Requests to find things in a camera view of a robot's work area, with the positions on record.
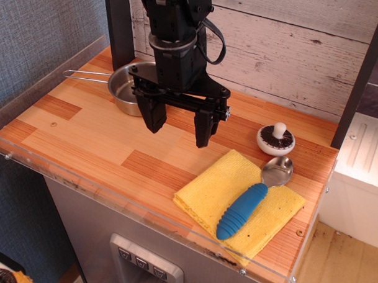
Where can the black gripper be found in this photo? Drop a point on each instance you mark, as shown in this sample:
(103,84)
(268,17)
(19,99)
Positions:
(178,78)

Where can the white toy mushroom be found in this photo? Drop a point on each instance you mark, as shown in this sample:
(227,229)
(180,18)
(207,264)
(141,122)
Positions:
(275,140)

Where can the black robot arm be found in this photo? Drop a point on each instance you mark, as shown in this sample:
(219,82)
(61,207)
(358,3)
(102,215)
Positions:
(173,20)

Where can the yellow folded cloth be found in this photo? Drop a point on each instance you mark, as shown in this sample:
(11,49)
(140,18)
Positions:
(207,197)

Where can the clear acrylic edge guard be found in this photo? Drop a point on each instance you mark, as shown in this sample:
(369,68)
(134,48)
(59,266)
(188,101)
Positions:
(134,188)

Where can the grey toy fridge cabinet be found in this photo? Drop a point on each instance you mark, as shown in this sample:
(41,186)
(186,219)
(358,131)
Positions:
(89,225)

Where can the silver dispenser button panel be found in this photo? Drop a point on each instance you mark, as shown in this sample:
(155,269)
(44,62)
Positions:
(135,264)

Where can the white toy sink unit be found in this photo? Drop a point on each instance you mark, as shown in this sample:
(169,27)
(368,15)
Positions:
(350,204)

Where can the stainless steel pot with handle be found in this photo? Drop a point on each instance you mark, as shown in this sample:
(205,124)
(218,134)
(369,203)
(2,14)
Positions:
(120,85)

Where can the blue handled metal spoon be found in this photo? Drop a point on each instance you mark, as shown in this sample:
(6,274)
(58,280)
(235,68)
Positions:
(276,172)

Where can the dark left frame post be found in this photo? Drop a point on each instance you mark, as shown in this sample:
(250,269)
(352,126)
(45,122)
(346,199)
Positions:
(120,32)

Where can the dark frame post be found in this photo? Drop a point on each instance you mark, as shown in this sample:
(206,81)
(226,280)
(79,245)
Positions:
(362,79)
(120,32)

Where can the dark right frame post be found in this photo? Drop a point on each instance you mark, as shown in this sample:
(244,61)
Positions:
(362,79)

